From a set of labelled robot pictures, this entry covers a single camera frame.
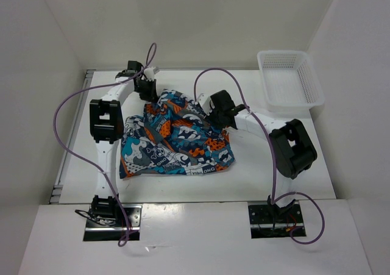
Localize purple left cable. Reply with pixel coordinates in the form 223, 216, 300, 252
53, 42, 158, 247

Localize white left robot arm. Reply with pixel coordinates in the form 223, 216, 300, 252
89, 61, 158, 226

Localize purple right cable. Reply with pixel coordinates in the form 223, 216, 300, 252
194, 68, 326, 245

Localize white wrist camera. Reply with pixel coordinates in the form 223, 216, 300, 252
196, 93, 213, 115
143, 66, 160, 82

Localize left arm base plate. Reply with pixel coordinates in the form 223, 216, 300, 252
75, 204, 143, 242

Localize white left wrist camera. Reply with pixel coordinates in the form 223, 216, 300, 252
143, 66, 160, 82

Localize purple cable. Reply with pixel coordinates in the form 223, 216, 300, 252
194, 68, 326, 245
53, 42, 158, 247

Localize white plastic basket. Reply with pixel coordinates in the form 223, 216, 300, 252
257, 50, 325, 112

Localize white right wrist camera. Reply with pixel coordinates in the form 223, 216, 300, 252
196, 93, 213, 115

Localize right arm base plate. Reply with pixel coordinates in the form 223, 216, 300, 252
247, 200, 307, 239

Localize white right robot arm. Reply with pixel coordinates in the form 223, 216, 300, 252
196, 90, 317, 222

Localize colourful patterned shorts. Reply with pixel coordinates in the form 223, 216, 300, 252
119, 90, 235, 179

